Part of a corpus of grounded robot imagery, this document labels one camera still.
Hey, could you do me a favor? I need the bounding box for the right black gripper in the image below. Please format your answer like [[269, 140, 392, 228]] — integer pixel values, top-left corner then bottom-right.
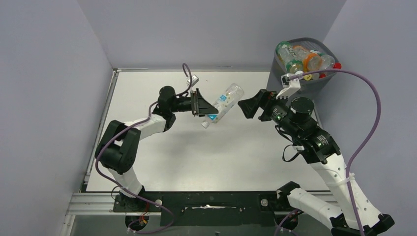
[[238, 88, 299, 138]]

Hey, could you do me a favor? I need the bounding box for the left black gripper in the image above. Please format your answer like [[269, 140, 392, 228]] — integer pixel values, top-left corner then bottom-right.
[[170, 88, 218, 117]]

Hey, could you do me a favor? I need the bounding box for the clear bottle blue white label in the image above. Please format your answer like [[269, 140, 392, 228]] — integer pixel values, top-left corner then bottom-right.
[[201, 83, 244, 129]]

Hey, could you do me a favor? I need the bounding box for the green label tea bottle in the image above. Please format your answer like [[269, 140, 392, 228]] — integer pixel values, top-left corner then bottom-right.
[[275, 41, 303, 74]]

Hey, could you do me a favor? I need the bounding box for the yellow juice bottle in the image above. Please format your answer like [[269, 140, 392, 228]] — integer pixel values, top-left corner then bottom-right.
[[303, 73, 320, 81]]

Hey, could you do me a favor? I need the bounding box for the orange drink bottle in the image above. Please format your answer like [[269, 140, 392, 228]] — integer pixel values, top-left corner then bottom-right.
[[293, 45, 322, 72]]

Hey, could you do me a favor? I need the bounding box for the red label bottle red cap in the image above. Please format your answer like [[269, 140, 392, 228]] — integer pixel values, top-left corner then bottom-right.
[[319, 62, 342, 78]]

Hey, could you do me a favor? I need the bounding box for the clear bottle green label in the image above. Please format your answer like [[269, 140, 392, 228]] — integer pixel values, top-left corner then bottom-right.
[[310, 50, 336, 70]]

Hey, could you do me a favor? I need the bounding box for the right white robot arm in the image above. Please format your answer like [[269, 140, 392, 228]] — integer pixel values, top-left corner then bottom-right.
[[238, 89, 394, 236]]

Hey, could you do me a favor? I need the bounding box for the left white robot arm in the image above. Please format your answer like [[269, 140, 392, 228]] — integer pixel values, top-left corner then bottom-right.
[[94, 86, 218, 198]]

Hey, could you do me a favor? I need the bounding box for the grey mesh waste bin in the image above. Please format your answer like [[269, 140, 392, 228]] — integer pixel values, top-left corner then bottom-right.
[[266, 37, 339, 108]]

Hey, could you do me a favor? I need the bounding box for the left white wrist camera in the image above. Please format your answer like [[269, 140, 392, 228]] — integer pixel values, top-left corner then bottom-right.
[[186, 75, 199, 88]]

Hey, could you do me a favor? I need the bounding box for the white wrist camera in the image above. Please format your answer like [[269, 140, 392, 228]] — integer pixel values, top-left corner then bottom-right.
[[275, 71, 302, 100], [186, 75, 199, 88]]

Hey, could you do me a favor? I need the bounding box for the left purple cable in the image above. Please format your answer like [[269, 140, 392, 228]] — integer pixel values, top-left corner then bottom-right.
[[94, 63, 193, 234]]

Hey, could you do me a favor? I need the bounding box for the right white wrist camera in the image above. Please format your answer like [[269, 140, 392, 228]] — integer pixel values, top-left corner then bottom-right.
[[275, 71, 302, 100]]

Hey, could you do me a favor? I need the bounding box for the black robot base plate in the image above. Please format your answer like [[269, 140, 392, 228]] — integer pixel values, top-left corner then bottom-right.
[[113, 190, 299, 231]]

